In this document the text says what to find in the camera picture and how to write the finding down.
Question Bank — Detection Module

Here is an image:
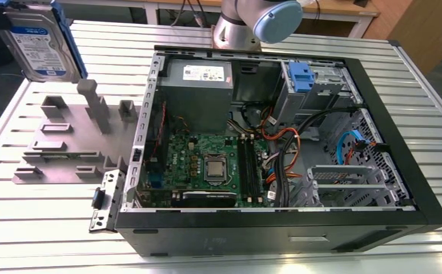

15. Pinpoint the hard disk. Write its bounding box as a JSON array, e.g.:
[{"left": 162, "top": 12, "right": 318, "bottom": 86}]
[{"left": 0, "top": 0, "right": 90, "bottom": 84}]

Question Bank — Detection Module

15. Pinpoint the metal disk bay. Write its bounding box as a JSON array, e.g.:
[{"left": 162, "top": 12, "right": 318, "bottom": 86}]
[{"left": 305, "top": 164, "right": 399, "bottom": 208}]

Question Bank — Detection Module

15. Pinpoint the grey parts rack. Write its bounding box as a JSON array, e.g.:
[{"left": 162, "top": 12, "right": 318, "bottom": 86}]
[{"left": 12, "top": 79, "right": 144, "bottom": 186}]

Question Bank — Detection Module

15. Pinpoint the green RAM stick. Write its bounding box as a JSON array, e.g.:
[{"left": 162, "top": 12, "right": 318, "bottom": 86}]
[{"left": 40, "top": 154, "right": 96, "bottom": 160}]

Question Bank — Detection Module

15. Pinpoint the grey power supply unit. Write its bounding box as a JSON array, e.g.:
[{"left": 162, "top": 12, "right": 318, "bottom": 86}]
[{"left": 159, "top": 59, "right": 234, "bottom": 135}]

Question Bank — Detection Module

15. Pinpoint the blue black port plug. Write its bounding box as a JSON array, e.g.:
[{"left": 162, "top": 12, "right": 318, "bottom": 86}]
[{"left": 91, "top": 187, "right": 108, "bottom": 209}]

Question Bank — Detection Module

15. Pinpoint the green motherboard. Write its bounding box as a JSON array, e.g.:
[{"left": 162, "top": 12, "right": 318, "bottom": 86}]
[{"left": 144, "top": 132, "right": 279, "bottom": 208}]

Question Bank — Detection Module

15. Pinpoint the silver CPU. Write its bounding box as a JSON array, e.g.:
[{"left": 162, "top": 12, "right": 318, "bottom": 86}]
[{"left": 204, "top": 160, "right": 226, "bottom": 177}]

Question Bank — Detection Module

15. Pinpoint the black CPU socket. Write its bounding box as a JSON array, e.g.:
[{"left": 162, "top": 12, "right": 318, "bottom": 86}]
[{"left": 200, "top": 153, "right": 233, "bottom": 184}]

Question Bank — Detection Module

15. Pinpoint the blue plastic bay latch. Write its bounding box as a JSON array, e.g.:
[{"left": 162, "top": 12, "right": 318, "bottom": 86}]
[{"left": 287, "top": 62, "right": 317, "bottom": 94}]

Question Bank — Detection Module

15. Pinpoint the black graphics card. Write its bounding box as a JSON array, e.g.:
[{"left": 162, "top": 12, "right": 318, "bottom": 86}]
[{"left": 170, "top": 190, "right": 239, "bottom": 208}]

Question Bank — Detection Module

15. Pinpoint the black RAM slot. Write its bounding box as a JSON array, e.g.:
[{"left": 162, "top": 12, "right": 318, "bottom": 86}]
[
  {"left": 237, "top": 134, "right": 253, "bottom": 203},
  {"left": 247, "top": 134, "right": 265, "bottom": 203}
]

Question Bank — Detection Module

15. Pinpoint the metal drive bay cage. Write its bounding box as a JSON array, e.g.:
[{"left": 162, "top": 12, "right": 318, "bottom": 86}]
[{"left": 273, "top": 60, "right": 363, "bottom": 128}]

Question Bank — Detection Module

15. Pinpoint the wooden desk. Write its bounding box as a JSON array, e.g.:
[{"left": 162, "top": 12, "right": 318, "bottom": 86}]
[{"left": 303, "top": 0, "right": 382, "bottom": 38}]

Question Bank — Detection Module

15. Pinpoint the black open PC case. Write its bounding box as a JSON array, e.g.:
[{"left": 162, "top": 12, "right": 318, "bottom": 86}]
[{"left": 115, "top": 44, "right": 442, "bottom": 257}]

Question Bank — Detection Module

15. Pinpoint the wooden cabinet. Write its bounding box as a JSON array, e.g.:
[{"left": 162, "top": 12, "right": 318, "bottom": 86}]
[{"left": 362, "top": 0, "right": 442, "bottom": 75}]

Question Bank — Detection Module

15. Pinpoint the white desk frame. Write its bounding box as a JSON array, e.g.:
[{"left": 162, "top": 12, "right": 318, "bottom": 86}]
[{"left": 64, "top": 0, "right": 225, "bottom": 26}]

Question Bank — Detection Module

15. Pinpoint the thin red wire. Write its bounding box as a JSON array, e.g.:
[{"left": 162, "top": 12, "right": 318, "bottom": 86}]
[{"left": 152, "top": 99, "right": 168, "bottom": 162}]

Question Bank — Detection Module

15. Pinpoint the metal card retention bracket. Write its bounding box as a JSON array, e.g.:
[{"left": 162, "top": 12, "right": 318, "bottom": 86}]
[{"left": 88, "top": 168, "right": 127, "bottom": 234}]

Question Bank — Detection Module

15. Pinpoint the orange wire bundle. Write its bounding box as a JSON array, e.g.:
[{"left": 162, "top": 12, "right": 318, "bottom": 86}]
[{"left": 262, "top": 106, "right": 303, "bottom": 184}]

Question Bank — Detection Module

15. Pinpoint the black curved cable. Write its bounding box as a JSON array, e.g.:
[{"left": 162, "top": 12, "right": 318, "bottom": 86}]
[{"left": 299, "top": 106, "right": 359, "bottom": 135}]

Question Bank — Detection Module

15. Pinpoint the black cable bundle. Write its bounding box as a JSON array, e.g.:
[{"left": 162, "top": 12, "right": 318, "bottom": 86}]
[{"left": 273, "top": 136, "right": 295, "bottom": 208}]

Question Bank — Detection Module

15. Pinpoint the blue wire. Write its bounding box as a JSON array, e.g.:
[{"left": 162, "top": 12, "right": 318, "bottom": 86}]
[{"left": 335, "top": 130, "right": 362, "bottom": 167}]

